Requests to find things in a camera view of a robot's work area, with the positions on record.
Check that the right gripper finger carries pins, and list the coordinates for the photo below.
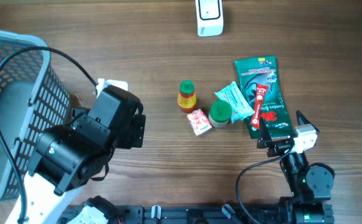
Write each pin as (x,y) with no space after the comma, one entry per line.
(301,119)
(264,135)

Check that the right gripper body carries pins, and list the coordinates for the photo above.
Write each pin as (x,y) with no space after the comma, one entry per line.
(278,147)

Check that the teal tissue pack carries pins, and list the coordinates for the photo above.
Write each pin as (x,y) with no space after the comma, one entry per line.
(241,109)

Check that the red sachet stick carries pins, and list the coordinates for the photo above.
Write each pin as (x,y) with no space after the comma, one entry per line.
(261,92)

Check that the green lid white jar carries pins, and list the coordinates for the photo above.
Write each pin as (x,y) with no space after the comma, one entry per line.
(220,113)

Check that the red white tissue pack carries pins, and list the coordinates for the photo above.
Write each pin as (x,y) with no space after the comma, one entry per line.
(199,122)

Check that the red sriracha sauce bottle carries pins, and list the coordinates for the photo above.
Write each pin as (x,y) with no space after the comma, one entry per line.
(186,96)

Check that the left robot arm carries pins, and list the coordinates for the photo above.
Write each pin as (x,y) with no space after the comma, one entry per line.
(67,156)

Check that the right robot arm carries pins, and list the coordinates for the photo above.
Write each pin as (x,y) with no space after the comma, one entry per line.
(310,183)

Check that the grey plastic basket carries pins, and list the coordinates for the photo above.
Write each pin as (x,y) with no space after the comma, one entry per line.
(32,98)

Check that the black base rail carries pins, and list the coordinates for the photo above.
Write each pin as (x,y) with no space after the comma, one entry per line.
(180,214)

